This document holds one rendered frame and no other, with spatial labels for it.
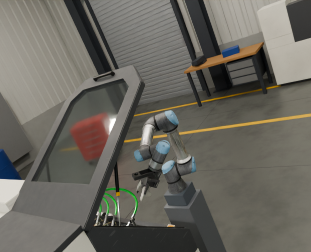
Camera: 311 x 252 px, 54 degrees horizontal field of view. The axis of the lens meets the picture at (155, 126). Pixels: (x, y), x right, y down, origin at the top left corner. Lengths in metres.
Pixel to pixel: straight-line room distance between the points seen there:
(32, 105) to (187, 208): 7.45
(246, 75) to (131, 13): 3.72
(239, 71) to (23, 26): 6.29
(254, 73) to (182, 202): 4.37
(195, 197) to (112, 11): 7.17
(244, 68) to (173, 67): 2.58
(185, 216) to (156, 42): 6.50
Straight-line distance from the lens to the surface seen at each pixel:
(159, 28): 8.32
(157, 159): 1.74
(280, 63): 6.51
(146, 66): 8.84
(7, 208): 2.03
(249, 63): 6.37
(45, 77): 9.83
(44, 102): 9.61
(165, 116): 2.15
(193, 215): 2.47
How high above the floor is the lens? 2.15
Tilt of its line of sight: 18 degrees down
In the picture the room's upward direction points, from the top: 23 degrees counter-clockwise
